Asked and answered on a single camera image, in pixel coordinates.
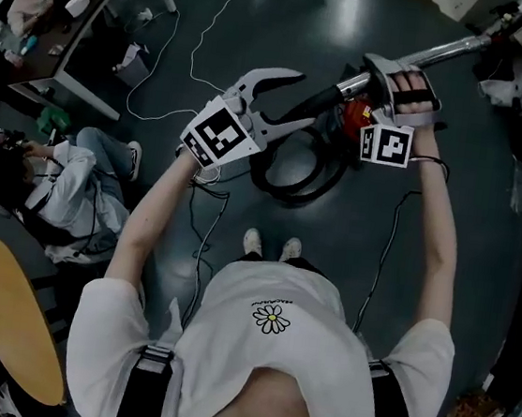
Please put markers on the black wrist band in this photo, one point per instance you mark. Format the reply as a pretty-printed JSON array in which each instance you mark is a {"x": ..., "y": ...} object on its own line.
[{"x": 443, "y": 166}]

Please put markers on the green plastic object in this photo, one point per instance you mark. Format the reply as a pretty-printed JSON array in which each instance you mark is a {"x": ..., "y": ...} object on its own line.
[{"x": 55, "y": 118}]

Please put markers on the red vacuum cleaner body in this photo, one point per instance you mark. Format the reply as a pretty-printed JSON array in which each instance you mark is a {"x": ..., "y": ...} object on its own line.
[{"x": 355, "y": 115}]

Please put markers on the person's white shoe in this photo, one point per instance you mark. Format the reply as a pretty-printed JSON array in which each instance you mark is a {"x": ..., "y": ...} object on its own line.
[
  {"x": 253, "y": 242},
  {"x": 291, "y": 249}
]

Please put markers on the person's white right shoe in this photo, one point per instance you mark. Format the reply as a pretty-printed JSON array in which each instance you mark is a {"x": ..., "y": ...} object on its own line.
[{"x": 291, "y": 249}]

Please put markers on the person's left forearm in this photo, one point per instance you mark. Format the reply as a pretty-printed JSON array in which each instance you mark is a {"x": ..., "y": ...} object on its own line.
[{"x": 158, "y": 199}]

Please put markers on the dark desk with white legs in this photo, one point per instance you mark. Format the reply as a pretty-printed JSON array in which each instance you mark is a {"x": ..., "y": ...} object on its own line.
[{"x": 43, "y": 63}]

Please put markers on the person's right forearm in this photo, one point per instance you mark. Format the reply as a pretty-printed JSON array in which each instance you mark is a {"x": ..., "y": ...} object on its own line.
[{"x": 430, "y": 214}]

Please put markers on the person's white left shoe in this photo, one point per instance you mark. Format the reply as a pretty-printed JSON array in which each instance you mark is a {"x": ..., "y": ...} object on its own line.
[{"x": 253, "y": 242}]

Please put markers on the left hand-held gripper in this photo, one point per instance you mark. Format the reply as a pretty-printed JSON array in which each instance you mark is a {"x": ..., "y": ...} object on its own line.
[{"x": 218, "y": 134}]

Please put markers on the person's right hand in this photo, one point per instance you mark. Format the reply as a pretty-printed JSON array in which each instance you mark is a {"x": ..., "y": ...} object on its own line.
[{"x": 408, "y": 85}]

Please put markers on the grey waste bin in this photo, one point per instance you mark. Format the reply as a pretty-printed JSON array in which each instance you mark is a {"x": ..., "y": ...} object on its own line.
[{"x": 134, "y": 67}]

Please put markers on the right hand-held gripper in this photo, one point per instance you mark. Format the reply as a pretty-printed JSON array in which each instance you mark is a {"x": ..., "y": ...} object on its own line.
[{"x": 389, "y": 145}]

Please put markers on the white flower print t-shirt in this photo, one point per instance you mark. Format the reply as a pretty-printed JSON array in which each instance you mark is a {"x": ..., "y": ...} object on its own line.
[{"x": 247, "y": 357}]

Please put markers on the person's black trousers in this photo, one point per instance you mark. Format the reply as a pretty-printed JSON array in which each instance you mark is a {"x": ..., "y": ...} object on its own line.
[{"x": 303, "y": 264}]

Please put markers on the round yellow stool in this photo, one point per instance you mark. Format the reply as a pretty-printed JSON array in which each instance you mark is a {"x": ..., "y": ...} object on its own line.
[{"x": 16, "y": 314}]

